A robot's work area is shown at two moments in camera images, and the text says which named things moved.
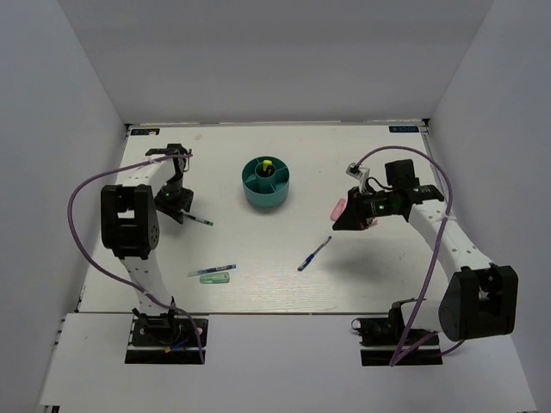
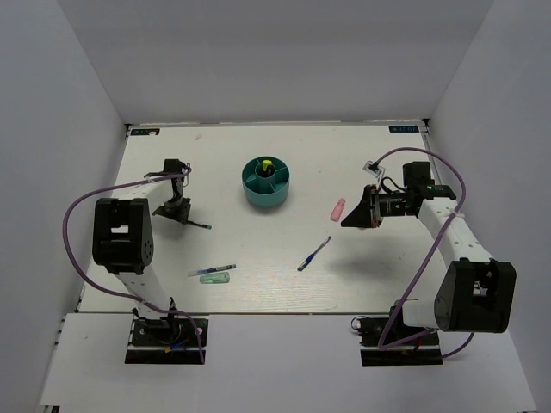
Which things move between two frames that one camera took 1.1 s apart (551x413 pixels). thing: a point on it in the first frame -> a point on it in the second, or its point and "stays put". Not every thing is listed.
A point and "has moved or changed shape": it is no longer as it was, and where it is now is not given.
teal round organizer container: [265, 181] stays put
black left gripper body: [173, 197] stays put
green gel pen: [201, 219] has moved or changed shape
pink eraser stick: [338, 207] stays put
